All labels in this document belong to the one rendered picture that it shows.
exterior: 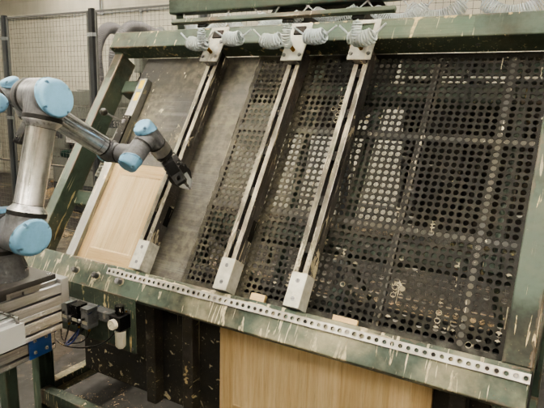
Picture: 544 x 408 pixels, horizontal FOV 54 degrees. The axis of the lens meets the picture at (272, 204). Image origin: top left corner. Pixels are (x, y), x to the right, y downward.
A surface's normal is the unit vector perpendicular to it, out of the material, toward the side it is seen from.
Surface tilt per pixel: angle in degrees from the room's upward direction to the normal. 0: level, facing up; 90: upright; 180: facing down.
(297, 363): 90
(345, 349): 58
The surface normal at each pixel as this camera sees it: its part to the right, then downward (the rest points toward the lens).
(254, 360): -0.51, 0.16
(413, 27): -0.42, -0.39
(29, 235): 0.78, 0.26
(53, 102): 0.82, 0.00
